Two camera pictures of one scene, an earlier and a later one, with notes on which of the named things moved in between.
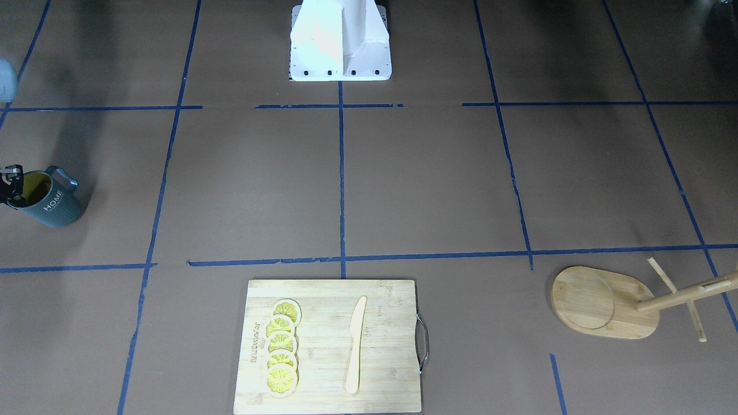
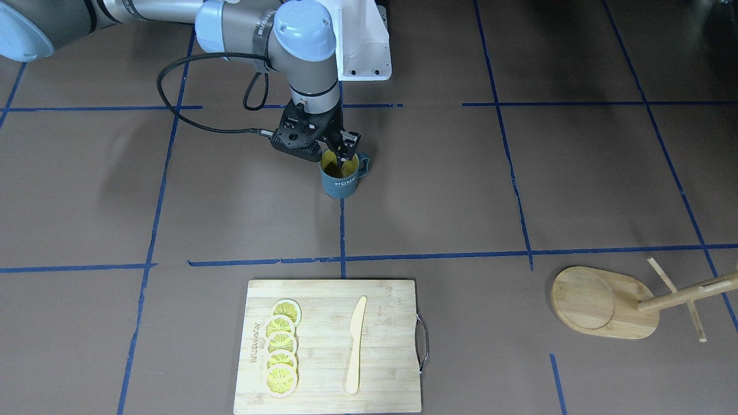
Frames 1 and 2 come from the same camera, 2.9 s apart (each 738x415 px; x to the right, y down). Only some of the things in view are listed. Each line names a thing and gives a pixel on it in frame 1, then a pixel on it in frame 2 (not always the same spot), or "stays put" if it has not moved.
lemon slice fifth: x=281 y=380 stays put
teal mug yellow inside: x=51 y=197 → x=341 y=183
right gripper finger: x=14 y=174 → x=302 y=135
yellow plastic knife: x=356 y=328 stays put
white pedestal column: x=334 y=40 stays put
